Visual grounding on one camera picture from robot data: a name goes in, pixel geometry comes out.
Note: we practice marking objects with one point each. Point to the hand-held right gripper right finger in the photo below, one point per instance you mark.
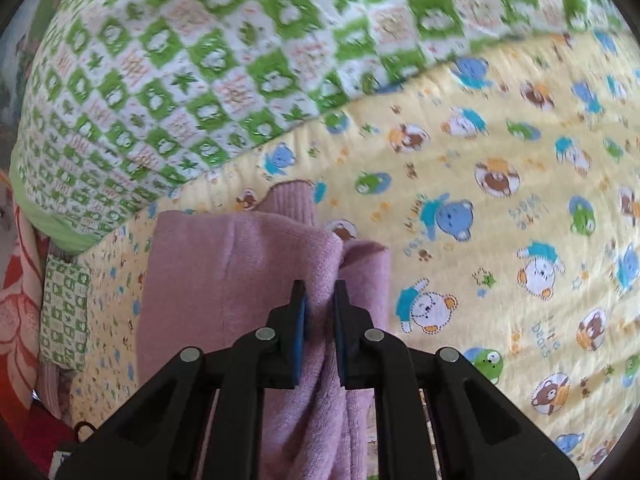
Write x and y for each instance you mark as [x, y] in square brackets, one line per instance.
[342, 345]

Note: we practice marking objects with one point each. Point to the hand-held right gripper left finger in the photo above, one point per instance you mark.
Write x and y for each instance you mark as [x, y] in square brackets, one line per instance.
[298, 340]

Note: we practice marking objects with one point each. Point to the purple knit sweater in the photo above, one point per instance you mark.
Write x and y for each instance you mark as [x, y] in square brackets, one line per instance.
[225, 270]

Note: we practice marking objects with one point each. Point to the yellow bear printed blanket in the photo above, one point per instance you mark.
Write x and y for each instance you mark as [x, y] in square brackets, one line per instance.
[500, 260]

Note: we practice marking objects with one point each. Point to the small green checked pillow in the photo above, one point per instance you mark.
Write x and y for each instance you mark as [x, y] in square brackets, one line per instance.
[65, 310]

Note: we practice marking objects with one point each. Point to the red floral blanket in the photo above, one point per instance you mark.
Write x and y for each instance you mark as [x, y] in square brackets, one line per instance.
[20, 320]

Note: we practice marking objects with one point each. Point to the green checked quilt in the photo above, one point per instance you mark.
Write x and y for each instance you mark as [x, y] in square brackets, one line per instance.
[225, 60]

